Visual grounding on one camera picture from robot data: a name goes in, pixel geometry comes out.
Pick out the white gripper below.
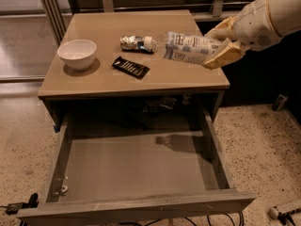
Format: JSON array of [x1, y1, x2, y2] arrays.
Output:
[[203, 0, 282, 70]]

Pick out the blue label plastic bottle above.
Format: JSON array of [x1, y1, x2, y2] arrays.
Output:
[[143, 32, 222, 65]]

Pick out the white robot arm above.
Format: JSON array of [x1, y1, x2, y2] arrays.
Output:
[[203, 0, 301, 69]]

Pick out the open grey top drawer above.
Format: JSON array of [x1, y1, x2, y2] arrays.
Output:
[[18, 108, 255, 226]]

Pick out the small black floor device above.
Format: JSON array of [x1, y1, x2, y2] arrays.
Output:
[[272, 94, 288, 112]]

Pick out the crumpled silver snack bag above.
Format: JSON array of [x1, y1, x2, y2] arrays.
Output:
[[120, 36, 157, 53]]

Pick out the black snack packet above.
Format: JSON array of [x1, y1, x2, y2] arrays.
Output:
[[112, 56, 150, 80]]

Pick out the grey wooden cabinet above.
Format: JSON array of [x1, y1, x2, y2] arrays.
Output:
[[38, 10, 230, 126]]

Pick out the white ceramic bowl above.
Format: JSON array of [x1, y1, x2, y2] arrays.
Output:
[[57, 40, 97, 71]]

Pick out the metal window railing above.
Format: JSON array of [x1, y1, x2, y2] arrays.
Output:
[[34, 0, 301, 45]]

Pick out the white power strip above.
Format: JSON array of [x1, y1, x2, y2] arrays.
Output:
[[268, 199, 301, 220]]

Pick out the black power adapter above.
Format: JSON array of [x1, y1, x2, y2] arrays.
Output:
[[6, 193, 39, 215]]

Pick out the black floor cables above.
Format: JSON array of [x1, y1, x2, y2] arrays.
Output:
[[119, 211, 246, 226]]

